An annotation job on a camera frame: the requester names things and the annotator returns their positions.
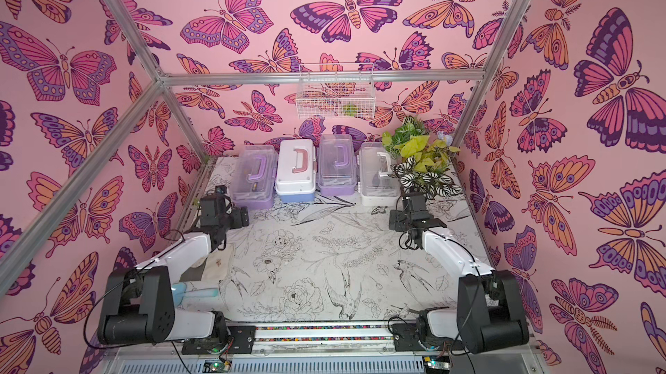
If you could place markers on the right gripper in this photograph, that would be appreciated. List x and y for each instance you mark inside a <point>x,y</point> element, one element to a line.
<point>411,199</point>

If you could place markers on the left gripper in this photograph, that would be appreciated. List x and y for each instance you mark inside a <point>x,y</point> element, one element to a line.
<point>238,218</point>

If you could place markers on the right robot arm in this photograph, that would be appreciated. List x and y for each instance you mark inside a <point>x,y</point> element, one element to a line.
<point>488,315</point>

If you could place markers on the white toolbox clear lid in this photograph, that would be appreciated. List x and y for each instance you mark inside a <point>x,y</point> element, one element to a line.
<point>377,187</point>

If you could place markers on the blue toolbox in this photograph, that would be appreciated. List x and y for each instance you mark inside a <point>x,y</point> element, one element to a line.
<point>296,172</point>

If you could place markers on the purple toolbox clear lid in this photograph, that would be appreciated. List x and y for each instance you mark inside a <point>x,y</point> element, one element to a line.
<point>336,166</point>

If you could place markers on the potted leafy plant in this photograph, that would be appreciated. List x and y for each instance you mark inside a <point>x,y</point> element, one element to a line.
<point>423,159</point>

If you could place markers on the white wire basket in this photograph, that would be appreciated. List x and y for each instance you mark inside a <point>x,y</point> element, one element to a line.
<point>336,89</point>

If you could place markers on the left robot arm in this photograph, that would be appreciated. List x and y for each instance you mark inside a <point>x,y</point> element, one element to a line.
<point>138,305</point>

